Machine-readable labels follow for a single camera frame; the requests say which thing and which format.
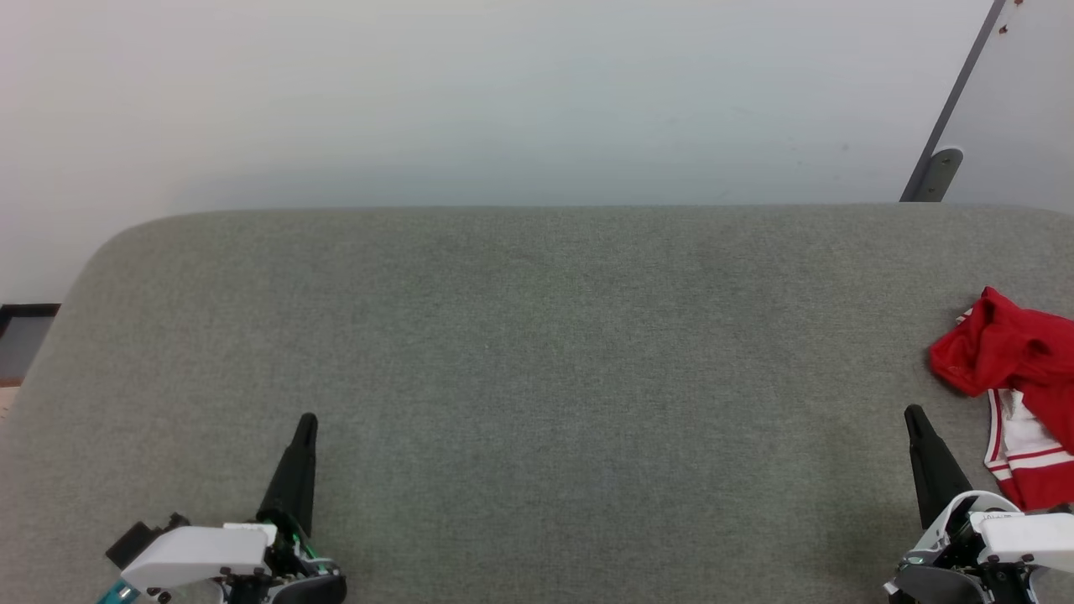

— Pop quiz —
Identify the grey wall bracket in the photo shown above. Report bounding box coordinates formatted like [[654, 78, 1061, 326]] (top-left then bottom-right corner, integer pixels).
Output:
[[910, 147, 964, 202]]

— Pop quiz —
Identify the dark grey wall strip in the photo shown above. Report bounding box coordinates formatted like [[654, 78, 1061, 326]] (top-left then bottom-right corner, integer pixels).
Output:
[[899, 0, 1008, 202]]

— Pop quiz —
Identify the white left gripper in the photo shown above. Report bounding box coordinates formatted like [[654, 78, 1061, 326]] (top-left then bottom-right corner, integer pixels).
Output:
[[120, 413, 347, 604]]

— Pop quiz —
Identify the red basketball jersey white trim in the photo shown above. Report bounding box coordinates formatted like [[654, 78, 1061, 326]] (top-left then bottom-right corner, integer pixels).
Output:
[[929, 287, 1074, 513]]

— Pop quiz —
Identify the grey fabric sofa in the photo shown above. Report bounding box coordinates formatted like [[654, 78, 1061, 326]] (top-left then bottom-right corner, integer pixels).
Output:
[[0, 204, 1074, 604]]

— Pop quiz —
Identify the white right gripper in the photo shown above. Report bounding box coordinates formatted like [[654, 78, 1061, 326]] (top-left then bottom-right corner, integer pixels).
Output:
[[885, 404, 1074, 604]]

